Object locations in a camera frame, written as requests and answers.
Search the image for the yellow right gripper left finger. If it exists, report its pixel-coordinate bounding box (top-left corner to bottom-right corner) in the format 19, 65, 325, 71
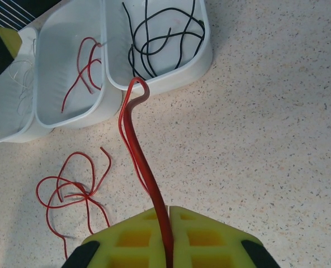
61, 207, 169, 268

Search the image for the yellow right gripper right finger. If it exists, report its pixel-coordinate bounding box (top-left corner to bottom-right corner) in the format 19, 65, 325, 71
168, 205, 280, 268

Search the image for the thin white cable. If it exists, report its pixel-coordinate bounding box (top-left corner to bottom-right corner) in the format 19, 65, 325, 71
8, 60, 35, 93
17, 39, 37, 118

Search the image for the thin red cable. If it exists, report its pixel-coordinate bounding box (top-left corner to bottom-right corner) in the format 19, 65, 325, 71
46, 181, 112, 260
77, 37, 102, 94
36, 147, 112, 213
60, 58, 102, 114
117, 78, 174, 268

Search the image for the white plastic tray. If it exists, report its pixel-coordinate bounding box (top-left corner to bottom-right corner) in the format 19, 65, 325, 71
0, 26, 56, 145
102, 0, 213, 95
32, 0, 124, 130

